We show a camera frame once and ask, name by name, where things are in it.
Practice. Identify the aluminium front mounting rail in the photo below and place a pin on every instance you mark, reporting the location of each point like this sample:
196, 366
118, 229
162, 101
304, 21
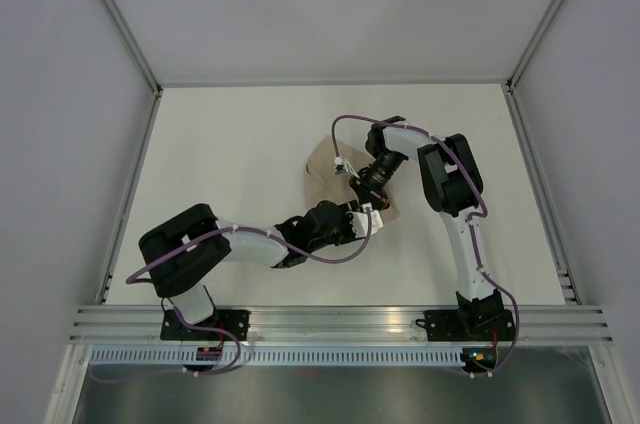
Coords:
554, 325

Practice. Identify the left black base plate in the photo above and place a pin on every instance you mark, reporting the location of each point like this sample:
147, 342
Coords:
220, 326

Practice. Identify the white slotted cable duct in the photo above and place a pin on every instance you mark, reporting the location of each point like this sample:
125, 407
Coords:
446, 356

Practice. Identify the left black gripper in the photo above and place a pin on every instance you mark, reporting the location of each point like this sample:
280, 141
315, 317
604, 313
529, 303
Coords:
349, 206

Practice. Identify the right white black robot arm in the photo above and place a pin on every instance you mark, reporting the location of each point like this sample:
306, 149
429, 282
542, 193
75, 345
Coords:
453, 188

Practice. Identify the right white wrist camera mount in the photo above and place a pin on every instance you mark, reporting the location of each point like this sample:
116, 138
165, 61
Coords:
342, 166

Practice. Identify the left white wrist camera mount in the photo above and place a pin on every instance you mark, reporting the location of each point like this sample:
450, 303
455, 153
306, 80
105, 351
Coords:
365, 221

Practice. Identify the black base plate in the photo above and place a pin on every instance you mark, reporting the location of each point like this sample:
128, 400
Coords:
454, 326
220, 326

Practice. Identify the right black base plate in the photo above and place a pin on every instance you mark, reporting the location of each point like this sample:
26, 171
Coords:
454, 326

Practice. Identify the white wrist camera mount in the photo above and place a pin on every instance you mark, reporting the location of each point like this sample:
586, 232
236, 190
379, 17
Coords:
365, 221
342, 166

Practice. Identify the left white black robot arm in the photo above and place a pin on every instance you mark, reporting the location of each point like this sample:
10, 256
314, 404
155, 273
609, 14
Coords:
181, 252

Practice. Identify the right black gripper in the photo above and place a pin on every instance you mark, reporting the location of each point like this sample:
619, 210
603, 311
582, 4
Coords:
366, 192

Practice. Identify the aluminium side rail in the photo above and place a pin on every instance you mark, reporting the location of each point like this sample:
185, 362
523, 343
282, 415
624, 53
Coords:
542, 197
114, 243

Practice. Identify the right aluminium frame post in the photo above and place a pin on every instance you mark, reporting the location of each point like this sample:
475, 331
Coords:
534, 43

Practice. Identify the left aluminium frame post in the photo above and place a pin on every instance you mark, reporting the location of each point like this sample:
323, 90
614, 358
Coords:
131, 45

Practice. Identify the beige cloth napkin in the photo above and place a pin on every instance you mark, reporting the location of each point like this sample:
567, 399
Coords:
320, 183

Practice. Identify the right aluminium side rail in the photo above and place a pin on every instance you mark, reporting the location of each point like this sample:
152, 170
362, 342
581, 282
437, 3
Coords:
542, 197

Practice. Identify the left aluminium side rail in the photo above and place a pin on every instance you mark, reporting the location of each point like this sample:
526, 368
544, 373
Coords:
114, 243

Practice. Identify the aluminium frame post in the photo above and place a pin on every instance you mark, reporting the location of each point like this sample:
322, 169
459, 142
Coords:
131, 45
534, 43

